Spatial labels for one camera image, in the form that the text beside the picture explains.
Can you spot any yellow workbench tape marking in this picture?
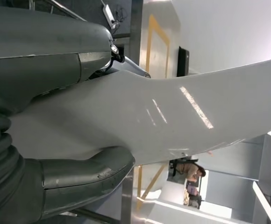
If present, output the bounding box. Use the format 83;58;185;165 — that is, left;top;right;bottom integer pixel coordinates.
136;14;171;211

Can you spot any white power strip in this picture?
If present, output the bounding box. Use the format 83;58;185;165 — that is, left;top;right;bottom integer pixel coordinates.
102;3;117;29

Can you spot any person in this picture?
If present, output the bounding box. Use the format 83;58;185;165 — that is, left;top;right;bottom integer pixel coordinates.
173;159;207;208

